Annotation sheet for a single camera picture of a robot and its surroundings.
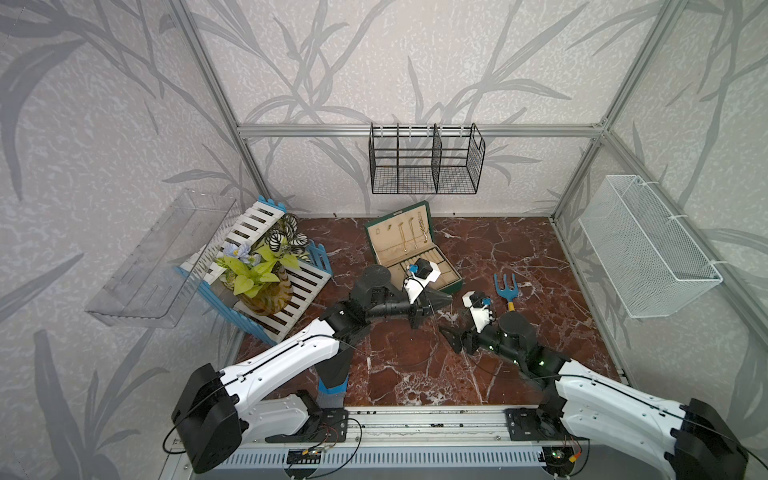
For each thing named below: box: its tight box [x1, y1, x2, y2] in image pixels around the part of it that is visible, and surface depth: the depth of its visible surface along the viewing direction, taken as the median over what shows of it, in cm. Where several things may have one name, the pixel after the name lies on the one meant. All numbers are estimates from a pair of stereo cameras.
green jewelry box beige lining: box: [364, 200, 463, 292], surface depth 101 cm
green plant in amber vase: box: [215, 213, 311, 316], surface depth 79 cm
